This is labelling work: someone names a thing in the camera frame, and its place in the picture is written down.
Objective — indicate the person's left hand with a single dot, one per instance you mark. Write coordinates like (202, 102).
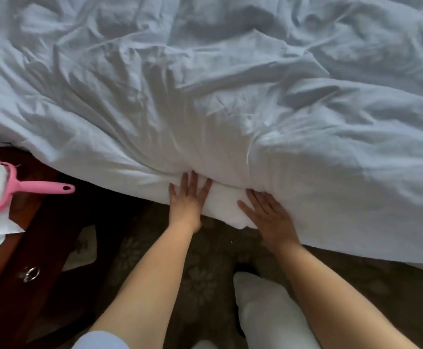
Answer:
(188, 203)

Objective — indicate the white duvet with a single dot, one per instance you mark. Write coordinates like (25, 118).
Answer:
(233, 90)

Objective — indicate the white paper under nightstand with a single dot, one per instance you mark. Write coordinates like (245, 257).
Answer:
(80, 247)

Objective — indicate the person's white shirt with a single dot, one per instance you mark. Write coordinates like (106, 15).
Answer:
(101, 341)

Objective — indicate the person's black right shoe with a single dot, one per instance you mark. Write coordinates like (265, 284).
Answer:
(242, 276)

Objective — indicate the dark wooden nightstand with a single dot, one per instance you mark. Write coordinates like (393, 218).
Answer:
(22, 250)

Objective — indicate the pink lint roller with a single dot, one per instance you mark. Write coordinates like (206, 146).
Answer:
(0, 186)

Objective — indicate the person's left forearm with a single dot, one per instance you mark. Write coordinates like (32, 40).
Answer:
(142, 294)

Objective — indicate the person's right hand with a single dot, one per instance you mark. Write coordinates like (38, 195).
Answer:
(273, 221)

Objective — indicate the person's right forearm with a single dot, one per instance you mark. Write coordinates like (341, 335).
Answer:
(342, 301)

